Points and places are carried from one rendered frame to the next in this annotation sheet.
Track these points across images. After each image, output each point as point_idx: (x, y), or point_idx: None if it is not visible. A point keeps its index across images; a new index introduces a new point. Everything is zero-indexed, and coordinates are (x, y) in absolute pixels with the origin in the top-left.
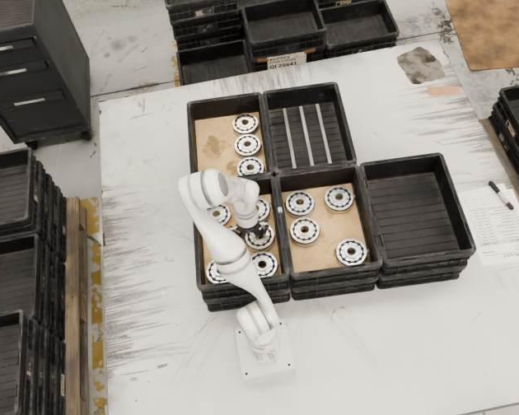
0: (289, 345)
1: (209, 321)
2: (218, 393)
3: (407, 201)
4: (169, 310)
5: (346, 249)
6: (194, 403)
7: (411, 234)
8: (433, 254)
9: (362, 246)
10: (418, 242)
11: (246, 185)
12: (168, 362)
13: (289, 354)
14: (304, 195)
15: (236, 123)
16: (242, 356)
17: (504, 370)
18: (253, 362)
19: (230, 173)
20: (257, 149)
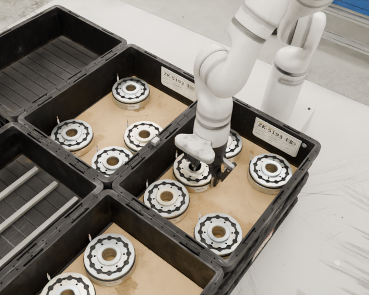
0: (254, 98)
1: (303, 193)
2: (336, 139)
3: (21, 93)
4: (341, 237)
5: (132, 92)
6: (365, 148)
7: (62, 73)
8: (86, 21)
9: (116, 85)
10: (67, 65)
11: (217, 48)
12: None
13: (260, 93)
14: (98, 164)
15: None
16: (301, 120)
17: (122, 19)
18: (296, 110)
19: (136, 289)
20: (66, 274)
